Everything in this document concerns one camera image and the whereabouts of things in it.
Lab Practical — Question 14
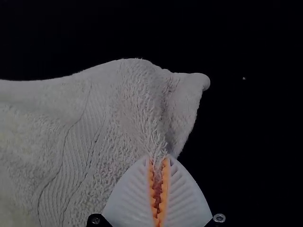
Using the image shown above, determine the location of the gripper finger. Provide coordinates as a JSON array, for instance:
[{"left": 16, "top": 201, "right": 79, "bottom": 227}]
[
  {"left": 86, "top": 156, "right": 155, "bottom": 227},
  {"left": 162, "top": 155, "right": 226, "bottom": 227}
]

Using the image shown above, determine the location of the pale towel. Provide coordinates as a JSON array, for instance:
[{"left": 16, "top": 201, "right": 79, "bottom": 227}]
[{"left": 0, "top": 57, "right": 211, "bottom": 227}]

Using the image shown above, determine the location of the black mat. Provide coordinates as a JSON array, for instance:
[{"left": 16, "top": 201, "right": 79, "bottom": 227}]
[{"left": 0, "top": 0, "right": 303, "bottom": 227}]

